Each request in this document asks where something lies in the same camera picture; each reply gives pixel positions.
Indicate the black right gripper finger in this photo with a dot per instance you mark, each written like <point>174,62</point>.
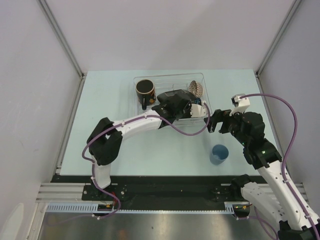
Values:
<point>211,123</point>
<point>218,116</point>

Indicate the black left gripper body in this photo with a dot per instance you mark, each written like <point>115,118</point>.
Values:
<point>187,113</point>

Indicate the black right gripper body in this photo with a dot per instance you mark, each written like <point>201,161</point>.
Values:
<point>232,123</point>

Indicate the clear wire dish rack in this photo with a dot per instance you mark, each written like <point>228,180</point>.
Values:
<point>164,83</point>

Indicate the blue patterned bowl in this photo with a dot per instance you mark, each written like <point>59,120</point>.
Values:
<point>197,101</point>

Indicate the brown patterned small bowl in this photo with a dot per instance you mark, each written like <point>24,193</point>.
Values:
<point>196,89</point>

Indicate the light blue cup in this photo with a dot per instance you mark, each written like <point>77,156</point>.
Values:
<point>218,154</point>

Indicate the red black mug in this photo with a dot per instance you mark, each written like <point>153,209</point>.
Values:
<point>146,94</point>

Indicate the black floral square plate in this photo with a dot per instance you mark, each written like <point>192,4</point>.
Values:
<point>176,96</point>

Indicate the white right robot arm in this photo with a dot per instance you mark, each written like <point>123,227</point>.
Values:
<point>289,210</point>

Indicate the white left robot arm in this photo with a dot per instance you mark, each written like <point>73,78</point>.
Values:
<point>105,141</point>

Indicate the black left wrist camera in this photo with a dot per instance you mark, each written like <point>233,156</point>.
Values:
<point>176,102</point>

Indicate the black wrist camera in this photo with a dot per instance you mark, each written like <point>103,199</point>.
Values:
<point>176,102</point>
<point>253,125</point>

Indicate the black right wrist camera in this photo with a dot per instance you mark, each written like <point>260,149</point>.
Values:
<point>253,125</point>

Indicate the white slotted cable duct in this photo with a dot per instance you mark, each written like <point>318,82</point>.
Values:
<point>95,208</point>

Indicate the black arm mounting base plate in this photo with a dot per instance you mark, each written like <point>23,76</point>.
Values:
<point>126,191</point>

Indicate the aluminium frame rail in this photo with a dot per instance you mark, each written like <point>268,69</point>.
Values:
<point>72,192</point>

